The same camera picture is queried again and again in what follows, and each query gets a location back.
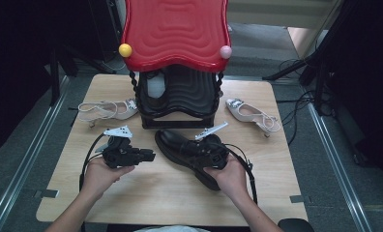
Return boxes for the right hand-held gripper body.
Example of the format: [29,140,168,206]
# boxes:
[194,121,230,170]

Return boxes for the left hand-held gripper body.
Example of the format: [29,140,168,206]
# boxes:
[95,126,139,169]

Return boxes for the black leather shoe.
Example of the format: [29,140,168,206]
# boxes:
[143,71,168,111]
[154,129,226,191]

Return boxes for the white heeled sandal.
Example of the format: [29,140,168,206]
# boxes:
[224,98,282,138]
[77,98,140,129]

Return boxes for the red and black shoe rack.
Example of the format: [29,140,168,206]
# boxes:
[118,0,234,130]

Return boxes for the person's left hand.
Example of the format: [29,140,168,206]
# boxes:
[80,157,136,198]

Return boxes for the person's right hand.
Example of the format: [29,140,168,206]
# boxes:
[202,154,250,201]

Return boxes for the grey tape piece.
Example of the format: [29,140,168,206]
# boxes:
[289,194,307,204]

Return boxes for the black metal stand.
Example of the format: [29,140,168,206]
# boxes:
[48,44,118,108]

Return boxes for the black chair armrest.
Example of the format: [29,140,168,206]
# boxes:
[277,217,315,232]

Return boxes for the black tripod stand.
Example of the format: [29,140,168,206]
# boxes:
[261,0,345,118]

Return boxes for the left hand-held gripper cable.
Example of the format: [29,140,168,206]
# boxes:
[78,132,112,232]

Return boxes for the hand-held gripper cable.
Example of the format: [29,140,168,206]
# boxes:
[78,132,112,232]
[223,142,259,205]

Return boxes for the right hand-held gripper cable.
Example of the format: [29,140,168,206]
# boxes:
[223,142,259,205]

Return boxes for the metal floor rail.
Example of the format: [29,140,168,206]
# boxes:
[307,102,373,232]
[0,75,71,232]

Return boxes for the black floor cables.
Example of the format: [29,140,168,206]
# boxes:
[277,57,317,147]

